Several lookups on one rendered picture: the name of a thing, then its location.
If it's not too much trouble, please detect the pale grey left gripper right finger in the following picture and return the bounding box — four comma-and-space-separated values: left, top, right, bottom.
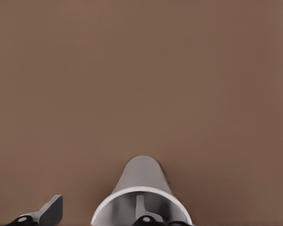
133, 194, 167, 226

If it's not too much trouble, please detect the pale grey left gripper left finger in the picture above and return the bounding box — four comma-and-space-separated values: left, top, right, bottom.
4, 194, 64, 226

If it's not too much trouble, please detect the white IKEA cup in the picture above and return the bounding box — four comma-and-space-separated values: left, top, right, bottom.
90, 155, 193, 226

